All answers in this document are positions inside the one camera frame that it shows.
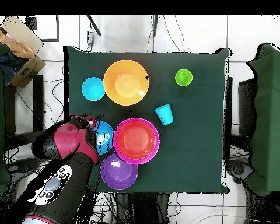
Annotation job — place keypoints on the black side furniture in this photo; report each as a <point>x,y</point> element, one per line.
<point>247,105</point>

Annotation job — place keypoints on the large orange bowl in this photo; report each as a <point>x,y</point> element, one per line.
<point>126,82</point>

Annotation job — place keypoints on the large pink bowl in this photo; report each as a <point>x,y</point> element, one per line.
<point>140,162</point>

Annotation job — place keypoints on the large red bowl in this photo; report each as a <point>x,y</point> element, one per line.
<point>136,140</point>

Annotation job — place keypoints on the purple bowl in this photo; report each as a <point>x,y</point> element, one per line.
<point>119,175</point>

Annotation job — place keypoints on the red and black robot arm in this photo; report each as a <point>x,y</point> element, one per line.
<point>60,186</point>

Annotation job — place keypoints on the green cup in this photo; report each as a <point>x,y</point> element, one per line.
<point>183,77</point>

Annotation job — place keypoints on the black tripod leg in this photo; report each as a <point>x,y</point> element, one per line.
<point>94,25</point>
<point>155,25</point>

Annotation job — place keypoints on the brown cloth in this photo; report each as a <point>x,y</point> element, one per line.
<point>18,46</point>

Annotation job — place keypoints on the black stool frame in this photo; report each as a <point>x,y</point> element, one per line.
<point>38,105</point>

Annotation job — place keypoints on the grey power adapter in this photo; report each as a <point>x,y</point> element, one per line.
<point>90,37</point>

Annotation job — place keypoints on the medium blue bowl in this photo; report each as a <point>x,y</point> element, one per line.
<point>107,130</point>

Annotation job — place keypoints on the small light blue bowl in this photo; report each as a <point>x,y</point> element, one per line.
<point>93,89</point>

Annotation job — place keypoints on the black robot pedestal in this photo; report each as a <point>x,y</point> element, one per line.
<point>142,210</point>

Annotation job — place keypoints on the dark green table cloth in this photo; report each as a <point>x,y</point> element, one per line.
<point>196,116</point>

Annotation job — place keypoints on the blue cup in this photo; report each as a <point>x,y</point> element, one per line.
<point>164,114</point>

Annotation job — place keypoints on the black square frame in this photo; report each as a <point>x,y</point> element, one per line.
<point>57,30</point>

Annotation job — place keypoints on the cardboard box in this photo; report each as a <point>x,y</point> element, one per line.
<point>25,70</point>

